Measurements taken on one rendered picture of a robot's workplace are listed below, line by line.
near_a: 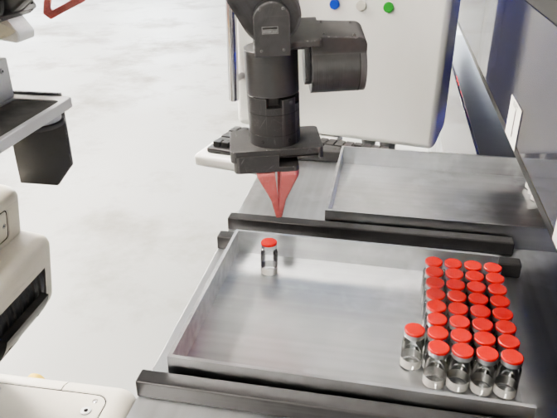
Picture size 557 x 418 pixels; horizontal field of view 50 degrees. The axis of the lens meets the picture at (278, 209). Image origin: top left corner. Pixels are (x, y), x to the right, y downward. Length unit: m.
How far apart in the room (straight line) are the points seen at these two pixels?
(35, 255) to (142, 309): 1.20
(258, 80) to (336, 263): 0.29
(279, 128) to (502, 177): 0.56
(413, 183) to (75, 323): 1.49
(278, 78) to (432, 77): 0.78
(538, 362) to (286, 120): 0.37
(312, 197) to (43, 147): 0.45
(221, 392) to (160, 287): 1.77
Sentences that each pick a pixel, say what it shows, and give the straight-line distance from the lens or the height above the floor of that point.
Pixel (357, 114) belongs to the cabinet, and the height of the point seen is 0.86.
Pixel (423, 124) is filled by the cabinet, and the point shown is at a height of 0.86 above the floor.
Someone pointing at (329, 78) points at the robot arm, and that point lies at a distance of 0.63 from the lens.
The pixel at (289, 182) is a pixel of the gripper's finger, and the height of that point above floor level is 1.03.
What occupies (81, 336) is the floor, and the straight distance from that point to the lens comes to 2.17.
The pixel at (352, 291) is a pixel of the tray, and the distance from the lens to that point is 0.75.
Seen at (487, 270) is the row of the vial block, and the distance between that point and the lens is 0.74.
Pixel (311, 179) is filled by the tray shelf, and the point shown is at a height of 0.88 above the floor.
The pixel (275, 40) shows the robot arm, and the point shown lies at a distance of 0.59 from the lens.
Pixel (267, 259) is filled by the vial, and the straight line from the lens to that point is 0.75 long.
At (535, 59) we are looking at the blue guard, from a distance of 0.87.
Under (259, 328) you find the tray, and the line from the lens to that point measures 0.68.
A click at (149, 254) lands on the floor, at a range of 2.56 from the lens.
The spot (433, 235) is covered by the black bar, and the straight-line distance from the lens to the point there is 0.85.
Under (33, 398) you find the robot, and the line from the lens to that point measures 1.57.
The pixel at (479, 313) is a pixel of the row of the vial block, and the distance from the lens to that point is 0.66.
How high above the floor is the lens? 1.31
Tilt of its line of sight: 27 degrees down
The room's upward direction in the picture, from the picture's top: straight up
